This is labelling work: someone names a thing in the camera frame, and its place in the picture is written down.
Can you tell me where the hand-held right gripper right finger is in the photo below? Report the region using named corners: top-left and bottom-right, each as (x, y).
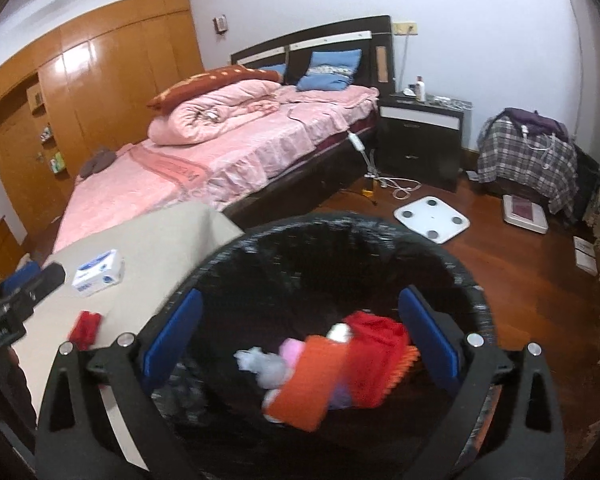
top-left (397, 284), bottom-right (567, 480)

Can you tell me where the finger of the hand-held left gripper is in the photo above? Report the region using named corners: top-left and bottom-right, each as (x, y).
top-left (22, 263), bottom-right (66, 307)
top-left (2, 261), bottom-right (44, 294)

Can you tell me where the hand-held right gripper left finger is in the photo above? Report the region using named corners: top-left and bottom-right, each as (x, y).
top-left (35, 287), bottom-right (204, 480)

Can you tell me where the red sock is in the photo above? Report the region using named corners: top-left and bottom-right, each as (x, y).
top-left (346, 311), bottom-right (412, 407)

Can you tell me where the orange packet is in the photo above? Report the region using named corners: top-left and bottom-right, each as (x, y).
top-left (264, 335), bottom-right (352, 434)

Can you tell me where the black woven trash basket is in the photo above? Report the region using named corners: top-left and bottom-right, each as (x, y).
top-left (155, 212), bottom-right (497, 480)

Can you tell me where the white and blue box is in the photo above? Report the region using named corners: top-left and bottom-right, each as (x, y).
top-left (71, 249), bottom-right (126, 296)

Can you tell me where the small red packet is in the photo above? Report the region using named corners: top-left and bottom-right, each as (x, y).
top-left (68, 310), bottom-right (104, 352)

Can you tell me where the white square scale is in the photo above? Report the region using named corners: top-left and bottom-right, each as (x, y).
top-left (393, 196), bottom-right (471, 245)

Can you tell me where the grey cloth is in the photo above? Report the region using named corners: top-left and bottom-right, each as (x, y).
top-left (79, 149), bottom-right (116, 179)

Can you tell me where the white and red scale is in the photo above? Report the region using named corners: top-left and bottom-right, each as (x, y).
top-left (502, 193), bottom-right (550, 234)

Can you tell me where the white paper box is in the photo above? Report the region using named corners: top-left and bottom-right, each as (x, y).
top-left (573, 236), bottom-right (600, 276)

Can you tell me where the bed with pink sheet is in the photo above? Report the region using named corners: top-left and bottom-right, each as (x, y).
top-left (52, 15), bottom-right (397, 257)

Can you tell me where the black and white nightstand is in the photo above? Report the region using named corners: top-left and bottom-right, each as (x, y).
top-left (377, 92), bottom-right (465, 193)

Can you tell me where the plaid bag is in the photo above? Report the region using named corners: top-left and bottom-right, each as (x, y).
top-left (476, 110), bottom-right (579, 217)

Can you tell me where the wooden wardrobe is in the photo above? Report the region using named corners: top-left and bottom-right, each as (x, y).
top-left (0, 0), bottom-right (206, 247)

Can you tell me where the folded pink quilt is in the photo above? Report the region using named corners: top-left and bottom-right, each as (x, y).
top-left (147, 80), bottom-right (282, 147)

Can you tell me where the purple cloth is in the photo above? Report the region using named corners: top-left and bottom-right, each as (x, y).
top-left (502, 107), bottom-right (569, 137)

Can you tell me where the red-brown patterned pillow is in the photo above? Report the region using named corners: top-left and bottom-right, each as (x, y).
top-left (146, 65), bottom-right (284, 109)

